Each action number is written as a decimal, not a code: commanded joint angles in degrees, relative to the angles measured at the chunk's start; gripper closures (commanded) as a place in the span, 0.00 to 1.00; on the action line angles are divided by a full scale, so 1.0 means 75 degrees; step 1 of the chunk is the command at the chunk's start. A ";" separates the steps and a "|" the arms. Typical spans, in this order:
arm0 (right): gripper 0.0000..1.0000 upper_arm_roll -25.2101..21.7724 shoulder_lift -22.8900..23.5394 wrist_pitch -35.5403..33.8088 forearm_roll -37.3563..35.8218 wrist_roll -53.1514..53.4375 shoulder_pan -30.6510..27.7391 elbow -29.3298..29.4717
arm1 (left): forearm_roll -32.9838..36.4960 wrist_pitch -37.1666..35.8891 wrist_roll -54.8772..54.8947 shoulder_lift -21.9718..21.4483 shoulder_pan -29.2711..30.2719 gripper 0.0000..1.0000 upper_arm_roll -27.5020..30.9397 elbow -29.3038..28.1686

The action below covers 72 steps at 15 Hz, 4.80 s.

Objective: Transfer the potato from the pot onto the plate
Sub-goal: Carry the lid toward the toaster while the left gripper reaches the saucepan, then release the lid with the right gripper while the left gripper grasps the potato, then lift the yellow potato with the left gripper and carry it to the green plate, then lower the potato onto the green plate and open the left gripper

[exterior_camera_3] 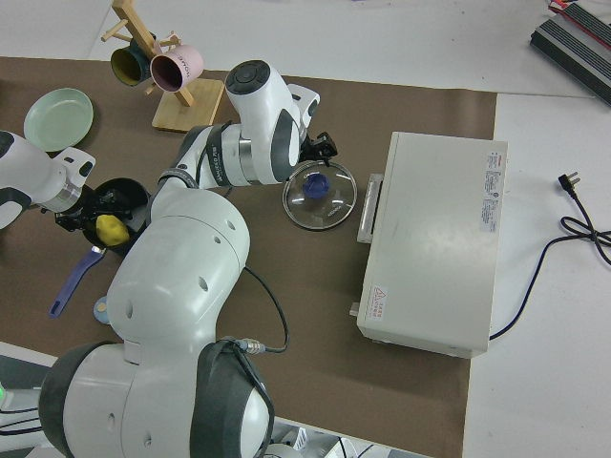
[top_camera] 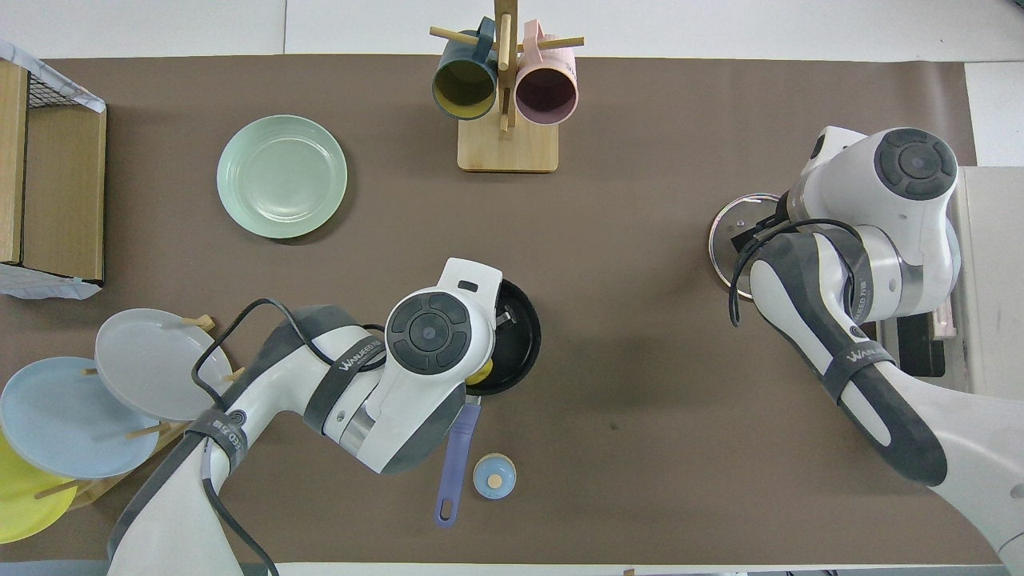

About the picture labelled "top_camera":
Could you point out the glass lid blue knob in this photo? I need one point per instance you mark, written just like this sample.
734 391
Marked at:
722 256

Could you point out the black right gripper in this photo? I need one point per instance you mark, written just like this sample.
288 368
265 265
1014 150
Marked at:
782 214

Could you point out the grey plate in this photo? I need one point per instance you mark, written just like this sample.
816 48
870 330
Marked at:
144 360

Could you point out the mint green plate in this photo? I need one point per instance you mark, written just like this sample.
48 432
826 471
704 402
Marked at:
280 176

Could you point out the wooden box with mesh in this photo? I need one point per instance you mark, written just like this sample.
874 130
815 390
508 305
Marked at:
64 176

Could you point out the dark blue saucepan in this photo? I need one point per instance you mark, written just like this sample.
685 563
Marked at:
520 352

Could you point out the white patterned cloth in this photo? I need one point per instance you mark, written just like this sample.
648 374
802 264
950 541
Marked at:
84 98
40 282

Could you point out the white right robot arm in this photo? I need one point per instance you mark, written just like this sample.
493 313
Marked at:
912 168

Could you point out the pink ribbed mug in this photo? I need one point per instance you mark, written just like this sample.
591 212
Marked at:
560 64

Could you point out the wooden mug tree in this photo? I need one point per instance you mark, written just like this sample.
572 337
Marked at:
508 152

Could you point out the dark teal mug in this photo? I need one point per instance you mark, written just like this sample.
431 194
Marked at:
464 88

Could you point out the beige toaster oven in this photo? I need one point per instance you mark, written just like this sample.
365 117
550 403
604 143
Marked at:
996 264

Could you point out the light blue plate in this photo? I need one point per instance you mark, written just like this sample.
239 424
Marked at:
64 424

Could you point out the brown table mat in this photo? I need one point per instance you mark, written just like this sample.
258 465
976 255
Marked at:
680 400

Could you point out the yellow plate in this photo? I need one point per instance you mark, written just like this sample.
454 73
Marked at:
24 504

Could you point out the wooden plate rack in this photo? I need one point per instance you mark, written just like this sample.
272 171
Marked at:
204 323

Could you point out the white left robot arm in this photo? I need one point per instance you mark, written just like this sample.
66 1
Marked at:
432 332

